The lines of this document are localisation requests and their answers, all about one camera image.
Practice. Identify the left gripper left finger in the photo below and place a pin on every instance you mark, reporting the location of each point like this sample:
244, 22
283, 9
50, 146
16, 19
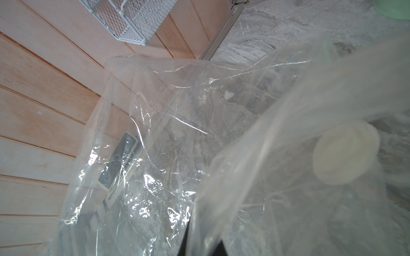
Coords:
182, 249

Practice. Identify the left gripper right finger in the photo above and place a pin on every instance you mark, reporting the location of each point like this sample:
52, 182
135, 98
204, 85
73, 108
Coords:
220, 250

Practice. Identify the clear plastic vacuum bag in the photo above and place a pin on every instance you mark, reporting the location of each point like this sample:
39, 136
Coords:
229, 148

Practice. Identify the white vacuum bag valve cap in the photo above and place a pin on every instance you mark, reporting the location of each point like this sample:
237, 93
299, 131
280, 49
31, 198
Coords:
343, 154

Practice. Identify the mint green pencil cup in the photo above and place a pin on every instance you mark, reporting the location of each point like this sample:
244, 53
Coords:
396, 9

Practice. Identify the white wire mesh shelf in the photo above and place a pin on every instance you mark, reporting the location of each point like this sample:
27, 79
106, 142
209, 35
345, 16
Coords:
130, 21

